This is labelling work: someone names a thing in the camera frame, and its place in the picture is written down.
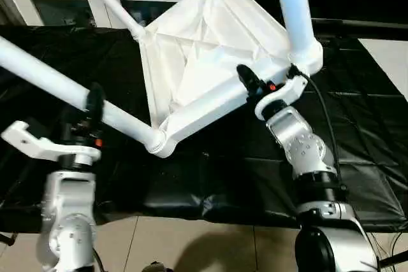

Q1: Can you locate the white plastic stool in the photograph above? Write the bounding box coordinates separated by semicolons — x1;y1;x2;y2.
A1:
138;0;325;159

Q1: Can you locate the white plastic table leg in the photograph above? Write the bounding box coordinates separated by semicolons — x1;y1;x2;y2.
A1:
0;36;167;155
272;0;321;61
72;0;147;39

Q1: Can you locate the black glossy mat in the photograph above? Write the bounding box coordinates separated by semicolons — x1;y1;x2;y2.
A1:
0;25;408;233

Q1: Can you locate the black horizontal bar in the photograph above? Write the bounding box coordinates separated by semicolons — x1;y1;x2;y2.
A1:
311;18;408;36

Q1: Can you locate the black metal table leg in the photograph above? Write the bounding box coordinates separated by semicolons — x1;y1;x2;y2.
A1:
378;248;408;267
0;232;17;248

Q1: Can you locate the dark rounded robot body part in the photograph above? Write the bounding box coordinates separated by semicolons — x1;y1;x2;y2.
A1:
145;261;170;272

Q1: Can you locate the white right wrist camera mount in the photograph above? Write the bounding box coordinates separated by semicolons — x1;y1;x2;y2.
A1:
254;67;309;122

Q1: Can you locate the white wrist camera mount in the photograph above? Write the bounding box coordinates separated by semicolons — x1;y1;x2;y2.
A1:
0;120;102;162
254;67;309;122

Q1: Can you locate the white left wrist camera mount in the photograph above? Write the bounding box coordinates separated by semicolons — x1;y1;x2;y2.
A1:
0;120;102;162

